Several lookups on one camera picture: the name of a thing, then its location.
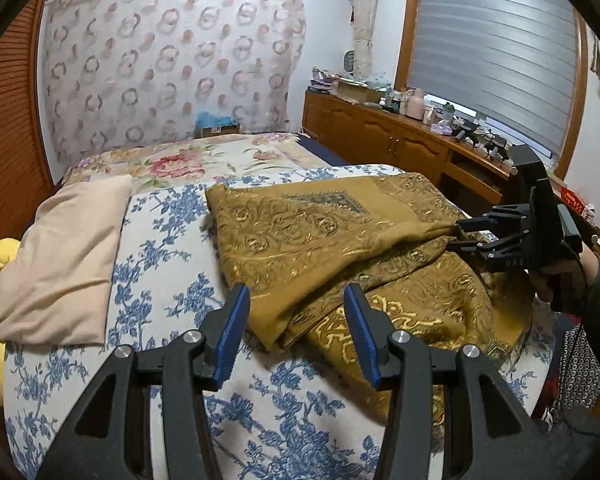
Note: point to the dark dotted clothing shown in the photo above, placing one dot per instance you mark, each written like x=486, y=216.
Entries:
x=577, y=375

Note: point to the wooden louvred door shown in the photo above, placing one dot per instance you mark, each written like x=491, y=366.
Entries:
x=10, y=125

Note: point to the cardboard box with blue cloth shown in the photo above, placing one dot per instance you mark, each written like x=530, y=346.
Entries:
x=217, y=124

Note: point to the small white fan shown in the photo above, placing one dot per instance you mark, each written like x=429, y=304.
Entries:
x=349, y=61

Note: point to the brown gold patterned garment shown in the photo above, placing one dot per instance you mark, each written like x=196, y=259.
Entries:
x=300, y=240

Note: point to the tied lace curtain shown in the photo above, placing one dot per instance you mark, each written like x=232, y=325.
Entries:
x=365, y=15

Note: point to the pink floral blanket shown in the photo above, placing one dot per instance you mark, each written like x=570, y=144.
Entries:
x=180, y=162

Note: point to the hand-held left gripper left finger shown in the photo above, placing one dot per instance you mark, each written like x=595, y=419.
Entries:
x=232, y=330

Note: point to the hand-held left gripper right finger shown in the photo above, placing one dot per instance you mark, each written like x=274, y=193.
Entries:
x=362, y=330

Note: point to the wooden cabinet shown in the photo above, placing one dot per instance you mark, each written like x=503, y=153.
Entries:
x=370, y=130

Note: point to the grey window blind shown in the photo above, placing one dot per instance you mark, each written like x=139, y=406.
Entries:
x=490, y=45

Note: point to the blue floral bed sheet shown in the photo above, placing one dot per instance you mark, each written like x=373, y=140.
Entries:
x=165, y=280

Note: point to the pink bottle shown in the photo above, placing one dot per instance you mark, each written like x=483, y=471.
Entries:
x=416, y=105

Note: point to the beige pillow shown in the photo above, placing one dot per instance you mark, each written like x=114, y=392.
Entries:
x=65, y=260

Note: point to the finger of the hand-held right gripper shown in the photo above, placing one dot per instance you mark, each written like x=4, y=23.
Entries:
x=472, y=223
x=467, y=249

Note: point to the person's right hand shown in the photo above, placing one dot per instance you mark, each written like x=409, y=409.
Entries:
x=572, y=280

